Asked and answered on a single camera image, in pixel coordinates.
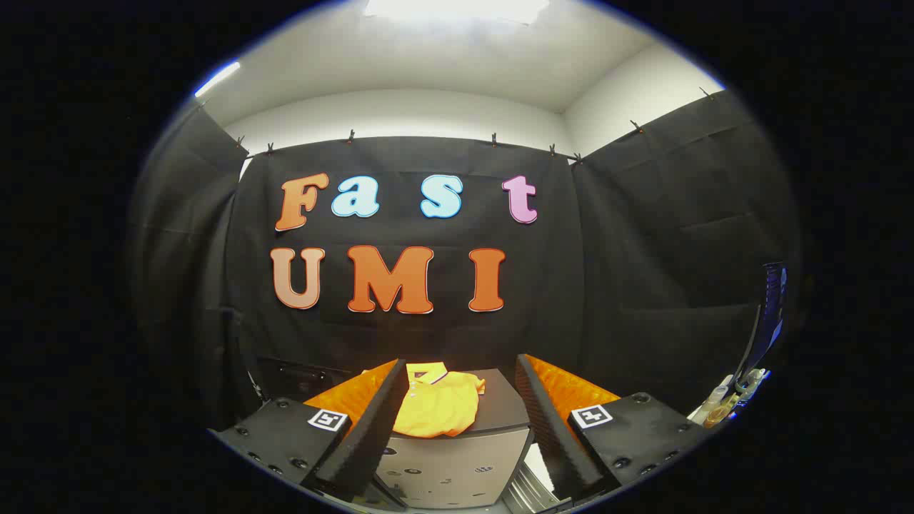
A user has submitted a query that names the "dark grey washing machine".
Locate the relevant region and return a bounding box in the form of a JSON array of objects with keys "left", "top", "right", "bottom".
[{"left": 253, "top": 357, "right": 368, "bottom": 404}]

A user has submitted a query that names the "grey cabinet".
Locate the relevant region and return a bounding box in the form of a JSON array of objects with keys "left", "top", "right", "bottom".
[{"left": 371, "top": 368, "right": 535, "bottom": 509}]

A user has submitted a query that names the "group of small bottles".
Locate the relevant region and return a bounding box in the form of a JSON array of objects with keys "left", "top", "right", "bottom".
[{"left": 689, "top": 368, "right": 770, "bottom": 429}]

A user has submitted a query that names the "orange polo shirt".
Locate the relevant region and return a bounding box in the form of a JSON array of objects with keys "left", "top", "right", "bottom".
[{"left": 361, "top": 362, "right": 486, "bottom": 438}]

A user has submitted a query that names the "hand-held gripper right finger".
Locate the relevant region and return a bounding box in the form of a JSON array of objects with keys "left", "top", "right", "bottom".
[{"left": 516, "top": 354, "right": 706, "bottom": 502}]

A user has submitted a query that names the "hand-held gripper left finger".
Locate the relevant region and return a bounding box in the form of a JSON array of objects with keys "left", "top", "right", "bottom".
[{"left": 209, "top": 359, "right": 409, "bottom": 502}]

